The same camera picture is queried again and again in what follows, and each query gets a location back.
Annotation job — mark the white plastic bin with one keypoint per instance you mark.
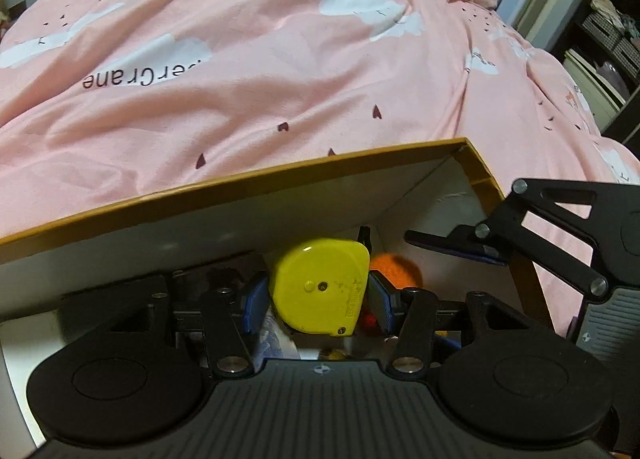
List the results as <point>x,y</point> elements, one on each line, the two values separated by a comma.
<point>595,84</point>

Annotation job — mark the grey woven basket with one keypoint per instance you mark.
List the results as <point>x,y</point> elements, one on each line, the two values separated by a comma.
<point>600,31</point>
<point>627,50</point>

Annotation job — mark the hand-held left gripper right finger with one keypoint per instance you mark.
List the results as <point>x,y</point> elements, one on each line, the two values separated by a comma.
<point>382,306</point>

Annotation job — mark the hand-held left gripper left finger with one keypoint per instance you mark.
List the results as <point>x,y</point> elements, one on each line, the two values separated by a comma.
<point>255,304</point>

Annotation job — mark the orange cardboard box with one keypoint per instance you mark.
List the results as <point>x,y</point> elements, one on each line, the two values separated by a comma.
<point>200,219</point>

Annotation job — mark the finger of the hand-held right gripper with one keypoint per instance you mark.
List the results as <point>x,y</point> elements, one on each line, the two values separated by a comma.
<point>480,255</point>

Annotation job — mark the yellow tape measure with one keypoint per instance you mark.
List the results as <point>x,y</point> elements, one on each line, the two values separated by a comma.
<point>315,284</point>

